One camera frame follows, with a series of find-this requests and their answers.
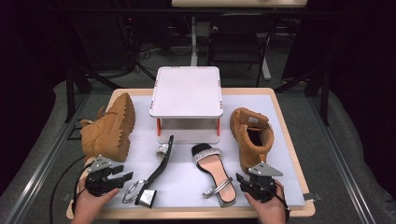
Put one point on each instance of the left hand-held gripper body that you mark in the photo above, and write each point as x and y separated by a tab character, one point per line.
99	179

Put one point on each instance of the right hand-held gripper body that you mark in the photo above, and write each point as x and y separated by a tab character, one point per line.
263	186

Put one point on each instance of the tan lace-up boot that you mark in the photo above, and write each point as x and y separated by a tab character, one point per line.
246	149
106	133

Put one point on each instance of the white two-tier shoe rack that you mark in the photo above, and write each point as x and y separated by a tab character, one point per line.
186	91

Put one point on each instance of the person's right hand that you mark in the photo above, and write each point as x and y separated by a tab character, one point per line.
271	210

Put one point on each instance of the person's left hand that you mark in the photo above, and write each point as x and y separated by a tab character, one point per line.
90	203

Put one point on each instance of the white table mat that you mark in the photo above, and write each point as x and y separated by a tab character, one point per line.
183	186

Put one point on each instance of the black metal stand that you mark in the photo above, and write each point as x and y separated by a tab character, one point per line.
70	93
325	96

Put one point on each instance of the black folding chair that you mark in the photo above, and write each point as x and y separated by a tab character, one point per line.
236	40

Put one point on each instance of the light desk with white legs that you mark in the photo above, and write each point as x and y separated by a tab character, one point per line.
236	3

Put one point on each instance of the aluminium rail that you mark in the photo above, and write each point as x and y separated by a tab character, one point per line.
342	165
40	165

